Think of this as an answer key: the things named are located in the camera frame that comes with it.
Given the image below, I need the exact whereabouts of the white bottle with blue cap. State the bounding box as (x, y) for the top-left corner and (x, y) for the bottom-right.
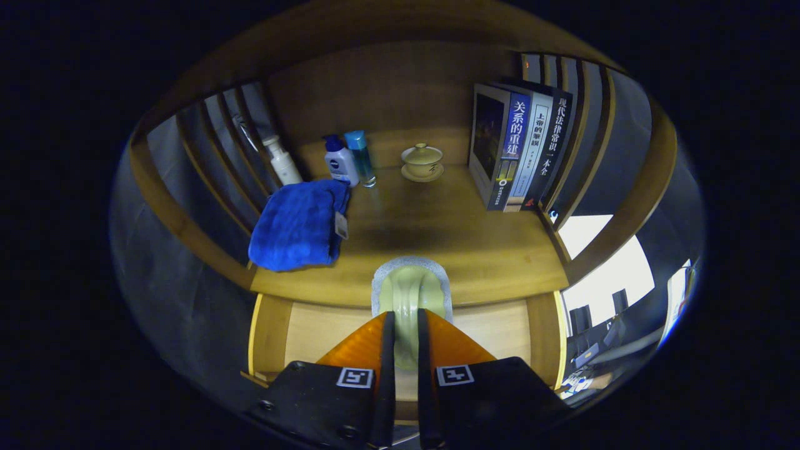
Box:
(322, 134), (361, 188)

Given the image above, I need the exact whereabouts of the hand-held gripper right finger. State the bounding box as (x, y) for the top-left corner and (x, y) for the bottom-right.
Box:
(417, 308), (573, 449)

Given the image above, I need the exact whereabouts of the grey spine book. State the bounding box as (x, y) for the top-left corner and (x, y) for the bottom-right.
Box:
(505, 91), (554, 213)

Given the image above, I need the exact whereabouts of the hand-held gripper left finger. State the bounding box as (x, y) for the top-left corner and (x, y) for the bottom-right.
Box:
(247, 311), (396, 448)

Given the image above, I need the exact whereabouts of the white drawer cabinet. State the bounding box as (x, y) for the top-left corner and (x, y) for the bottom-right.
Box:
(558, 214), (656, 326)

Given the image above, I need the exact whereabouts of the blue spine book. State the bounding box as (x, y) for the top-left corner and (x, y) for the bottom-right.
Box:
(469, 83), (532, 211)

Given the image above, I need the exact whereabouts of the green handled grey scrubber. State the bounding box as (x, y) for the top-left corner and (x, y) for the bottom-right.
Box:
(371, 256), (453, 371)

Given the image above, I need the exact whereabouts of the brown wooden drawer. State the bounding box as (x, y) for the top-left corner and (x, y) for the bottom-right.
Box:
(241, 291), (566, 426)

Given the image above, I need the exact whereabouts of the wooden countertop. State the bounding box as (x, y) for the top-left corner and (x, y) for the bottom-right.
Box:
(250, 128), (569, 308)

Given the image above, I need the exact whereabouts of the teal slim bottle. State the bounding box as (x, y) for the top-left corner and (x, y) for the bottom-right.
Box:
(344, 130), (378, 188)

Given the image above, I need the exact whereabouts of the black backdrop cloth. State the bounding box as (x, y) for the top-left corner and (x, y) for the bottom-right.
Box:
(111, 53), (704, 401)

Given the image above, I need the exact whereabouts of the blue folded towel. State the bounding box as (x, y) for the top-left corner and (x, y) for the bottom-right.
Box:
(248, 179), (352, 273)

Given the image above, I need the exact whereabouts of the white pump bottle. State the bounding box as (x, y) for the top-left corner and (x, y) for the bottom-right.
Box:
(262, 134), (304, 186)

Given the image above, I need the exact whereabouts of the beige lidded teacup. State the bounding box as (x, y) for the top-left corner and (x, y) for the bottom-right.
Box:
(401, 143), (445, 183)

